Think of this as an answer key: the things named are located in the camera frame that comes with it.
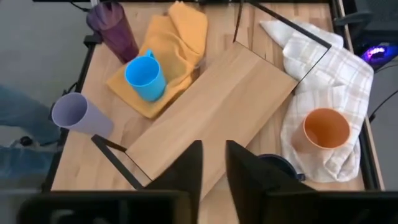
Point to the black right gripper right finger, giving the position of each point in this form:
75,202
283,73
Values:
248,186

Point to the dark navy mug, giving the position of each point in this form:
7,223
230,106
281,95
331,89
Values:
280,163

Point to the person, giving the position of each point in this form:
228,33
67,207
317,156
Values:
21,115

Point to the blue plastic mug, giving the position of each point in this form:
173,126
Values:
149,81

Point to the yellow waffle cloth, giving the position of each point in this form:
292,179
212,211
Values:
174,40

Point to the lavender plastic cup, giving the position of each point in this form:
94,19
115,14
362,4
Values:
90,121

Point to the black computer tower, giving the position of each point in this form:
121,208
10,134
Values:
377,53

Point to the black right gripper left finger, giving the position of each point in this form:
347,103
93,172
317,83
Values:
183,174

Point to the orange plastic cup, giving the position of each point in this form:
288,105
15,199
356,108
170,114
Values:
326,129

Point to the purple faceted tumbler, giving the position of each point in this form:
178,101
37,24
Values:
116,34

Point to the white checked cloth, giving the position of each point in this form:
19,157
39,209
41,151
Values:
335,81

